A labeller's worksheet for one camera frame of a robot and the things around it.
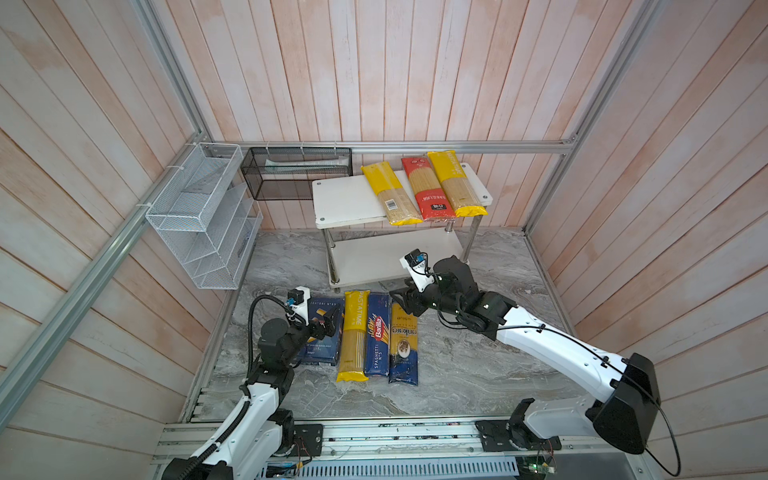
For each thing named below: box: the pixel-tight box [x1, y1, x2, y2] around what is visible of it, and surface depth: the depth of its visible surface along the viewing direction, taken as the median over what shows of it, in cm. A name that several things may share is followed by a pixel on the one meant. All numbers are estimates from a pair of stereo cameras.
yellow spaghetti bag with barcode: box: [360, 161, 423, 226], surface depth 80 cm
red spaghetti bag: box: [401, 157, 456, 222], surface depth 81 cm
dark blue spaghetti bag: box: [389, 303, 418, 385], surface depth 89 cm
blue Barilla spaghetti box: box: [365, 293, 390, 377], surface depth 89 cm
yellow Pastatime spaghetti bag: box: [336, 290, 370, 382], surface depth 90 cm
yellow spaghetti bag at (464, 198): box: [427, 150, 488, 218], surface depth 83 cm
